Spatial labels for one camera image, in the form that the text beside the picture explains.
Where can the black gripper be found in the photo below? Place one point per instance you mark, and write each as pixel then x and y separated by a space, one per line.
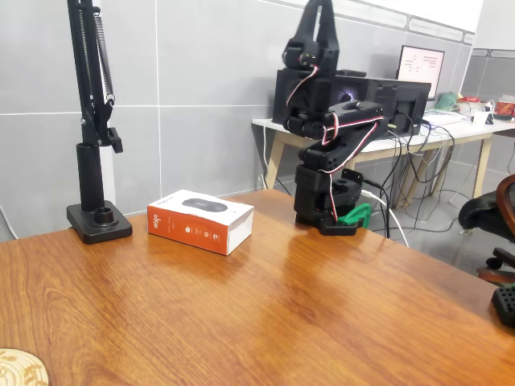
pixel 311 45

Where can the orange white mouse box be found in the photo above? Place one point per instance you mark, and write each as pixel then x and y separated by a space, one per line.
pixel 197 225

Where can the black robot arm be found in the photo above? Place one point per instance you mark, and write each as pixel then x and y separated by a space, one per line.
pixel 342 153

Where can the computer monitor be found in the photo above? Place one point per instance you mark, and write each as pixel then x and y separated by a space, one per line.
pixel 420 70

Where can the black computer case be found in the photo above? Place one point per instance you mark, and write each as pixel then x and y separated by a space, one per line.
pixel 402 104

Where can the green bag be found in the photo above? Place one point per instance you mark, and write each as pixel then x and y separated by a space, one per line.
pixel 446 100

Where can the white desk wooden legs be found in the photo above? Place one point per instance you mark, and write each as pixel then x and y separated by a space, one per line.
pixel 458 130

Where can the white cup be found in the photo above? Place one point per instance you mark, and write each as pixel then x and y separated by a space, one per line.
pixel 480 118

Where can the green table clamp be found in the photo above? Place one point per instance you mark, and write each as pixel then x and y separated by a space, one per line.
pixel 356 215

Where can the red tin can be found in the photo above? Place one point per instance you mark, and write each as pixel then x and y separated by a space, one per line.
pixel 505 107

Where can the black office chair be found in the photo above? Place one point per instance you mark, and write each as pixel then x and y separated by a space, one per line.
pixel 483 213

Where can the black perforated block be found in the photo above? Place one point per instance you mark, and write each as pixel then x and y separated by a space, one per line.
pixel 505 303

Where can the round wooden coaster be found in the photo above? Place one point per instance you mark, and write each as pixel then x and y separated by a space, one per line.
pixel 20 368

